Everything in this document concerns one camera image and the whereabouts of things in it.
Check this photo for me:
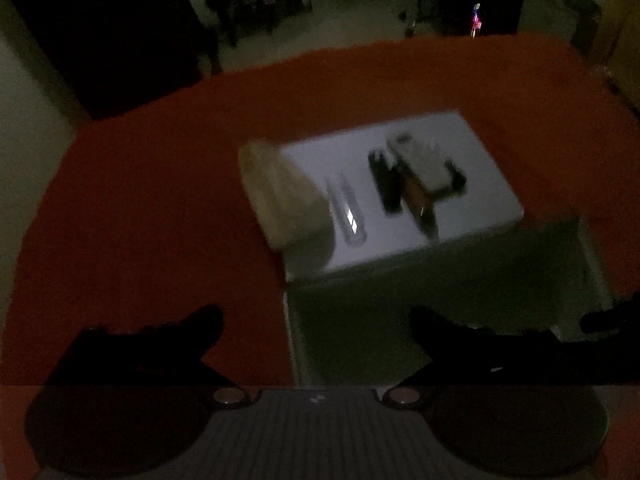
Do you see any red tablecloth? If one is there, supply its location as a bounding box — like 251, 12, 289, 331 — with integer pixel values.
0, 31, 640, 480

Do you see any white flat box lid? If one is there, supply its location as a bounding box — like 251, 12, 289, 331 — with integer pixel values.
282, 112, 524, 283

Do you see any clear plastic pen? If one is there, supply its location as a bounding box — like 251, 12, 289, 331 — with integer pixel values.
326, 172, 367, 246

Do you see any white remote control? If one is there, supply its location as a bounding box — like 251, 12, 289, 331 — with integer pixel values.
386, 132, 452, 194

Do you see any beige tissue pack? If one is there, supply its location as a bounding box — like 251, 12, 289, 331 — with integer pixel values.
238, 140, 333, 250

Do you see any black glasses case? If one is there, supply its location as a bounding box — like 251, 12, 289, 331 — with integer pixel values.
368, 150, 404, 214

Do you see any orange black marker pen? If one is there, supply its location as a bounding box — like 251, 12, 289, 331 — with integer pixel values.
404, 176, 437, 236

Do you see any white open cardboard box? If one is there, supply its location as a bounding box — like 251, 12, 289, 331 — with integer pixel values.
283, 219, 613, 388

